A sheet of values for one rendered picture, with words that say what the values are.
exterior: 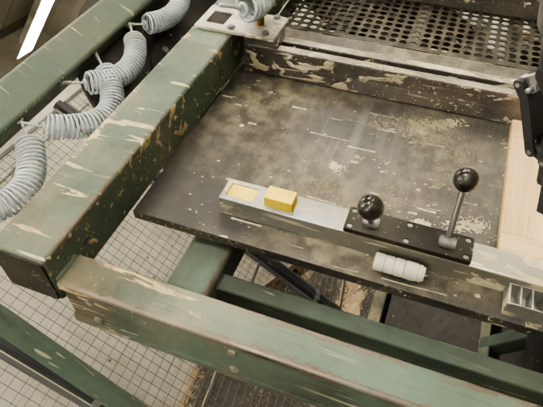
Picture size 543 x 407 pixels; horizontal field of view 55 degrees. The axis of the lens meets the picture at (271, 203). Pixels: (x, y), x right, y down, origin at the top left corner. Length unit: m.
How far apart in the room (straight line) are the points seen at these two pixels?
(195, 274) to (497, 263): 0.48
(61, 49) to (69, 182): 0.70
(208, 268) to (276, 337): 0.23
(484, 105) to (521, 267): 0.41
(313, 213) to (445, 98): 0.44
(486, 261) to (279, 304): 0.33
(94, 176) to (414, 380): 0.57
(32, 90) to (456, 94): 1.00
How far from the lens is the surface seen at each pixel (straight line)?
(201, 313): 0.75
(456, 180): 0.81
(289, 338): 0.72
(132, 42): 1.63
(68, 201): 0.87
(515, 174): 1.05
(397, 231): 0.85
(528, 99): 0.65
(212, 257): 0.91
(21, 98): 1.43
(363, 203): 0.74
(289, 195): 0.87
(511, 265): 0.87
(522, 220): 0.97
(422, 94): 1.16
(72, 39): 1.58
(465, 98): 1.16
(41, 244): 0.82
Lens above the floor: 1.80
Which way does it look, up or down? 13 degrees down
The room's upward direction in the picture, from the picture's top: 52 degrees counter-clockwise
